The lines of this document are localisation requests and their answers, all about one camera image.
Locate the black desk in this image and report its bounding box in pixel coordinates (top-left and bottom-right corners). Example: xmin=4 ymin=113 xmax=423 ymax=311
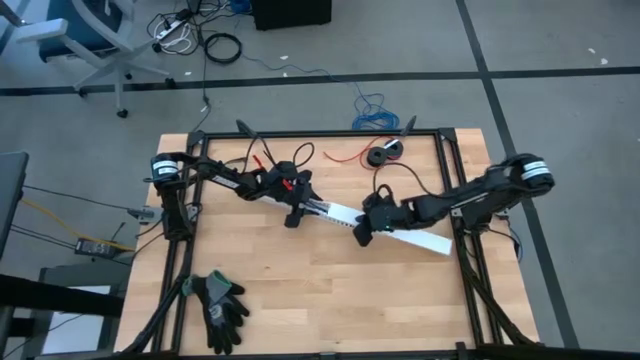
xmin=0 ymin=151 xmax=31 ymax=262

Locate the thin red spool wire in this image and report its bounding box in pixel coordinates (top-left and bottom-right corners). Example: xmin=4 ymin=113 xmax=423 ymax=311
xmin=322 ymin=134 xmax=401 ymax=176

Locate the yellow floor cable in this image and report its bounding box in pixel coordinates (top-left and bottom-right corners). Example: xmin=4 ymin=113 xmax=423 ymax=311
xmin=19 ymin=198 xmax=137 ymax=252

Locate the black left camera cable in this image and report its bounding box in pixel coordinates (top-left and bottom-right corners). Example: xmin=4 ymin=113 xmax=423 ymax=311
xmin=222 ymin=133 xmax=317 ymax=174

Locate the blue cable coil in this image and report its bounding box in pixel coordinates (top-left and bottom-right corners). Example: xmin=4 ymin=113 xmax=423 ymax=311
xmin=349 ymin=79 xmax=402 ymax=133

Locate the black spool with white label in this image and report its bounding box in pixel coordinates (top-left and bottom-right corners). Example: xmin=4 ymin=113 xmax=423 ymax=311
xmin=383 ymin=138 xmax=406 ymax=161

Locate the black cable coil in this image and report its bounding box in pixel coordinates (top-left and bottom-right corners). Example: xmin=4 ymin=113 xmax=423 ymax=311
xmin=203 ymin=31 xmax=244 ymax=66

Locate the black computer box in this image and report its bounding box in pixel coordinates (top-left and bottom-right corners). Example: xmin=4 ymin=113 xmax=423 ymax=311
xmin=249 ymin=0 xmax=334 ymax=32

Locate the black right camera cable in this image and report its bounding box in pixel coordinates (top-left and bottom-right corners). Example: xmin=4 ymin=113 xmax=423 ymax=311
xmin=371 ymin=161 xmax=437 ymax=202

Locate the black bench top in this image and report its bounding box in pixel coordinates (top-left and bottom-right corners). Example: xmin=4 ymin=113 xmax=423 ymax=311
xmin=0 ymin=272 xmax=127 ymax=318

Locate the grey office chair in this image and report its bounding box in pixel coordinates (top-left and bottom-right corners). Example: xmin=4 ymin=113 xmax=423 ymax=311
xmin=0 ymin=0 xmax=174 ymax=120

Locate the white duct cover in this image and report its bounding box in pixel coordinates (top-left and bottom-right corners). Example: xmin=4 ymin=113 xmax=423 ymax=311
xmin=344 ymin=212 xmax=454 ymax=257

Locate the black floor cable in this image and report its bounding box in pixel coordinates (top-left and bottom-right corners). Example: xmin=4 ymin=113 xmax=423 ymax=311
xmin=189 ymin=29 xmax=215 ymax=134

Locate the white power strip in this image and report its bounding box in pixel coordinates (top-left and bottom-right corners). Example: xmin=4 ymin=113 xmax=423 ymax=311
xmin=152 ymin=9 xmax=195 ymax=42
xmin=153 ymin=19 xmax=197 ymax=56

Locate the black camera cable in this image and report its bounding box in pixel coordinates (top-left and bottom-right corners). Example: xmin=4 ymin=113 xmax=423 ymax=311
xmin=371 ymin=161 xmax=437 ymax=202
xmin=222 ymin=133 xmax=317 ymax=174

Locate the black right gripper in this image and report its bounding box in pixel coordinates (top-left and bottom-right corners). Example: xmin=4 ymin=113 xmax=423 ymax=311
xmin=351 ymin=191 xmax=410 ymax=248

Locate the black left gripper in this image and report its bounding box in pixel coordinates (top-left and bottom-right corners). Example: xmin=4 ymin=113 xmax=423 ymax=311
xmin=263 ymin=158 xmax=325 ymax=230

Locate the black power adapter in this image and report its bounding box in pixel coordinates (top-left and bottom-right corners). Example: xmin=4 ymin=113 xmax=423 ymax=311
xmin=73 ymin=237 xmax=118 ymax=259

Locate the grey black work glove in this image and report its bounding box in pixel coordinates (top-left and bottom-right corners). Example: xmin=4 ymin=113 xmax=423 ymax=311
xmin=181 ymin=273 xmax=251 ymax=332
xmin=203 ymin=269 xmax=246 ymax=356

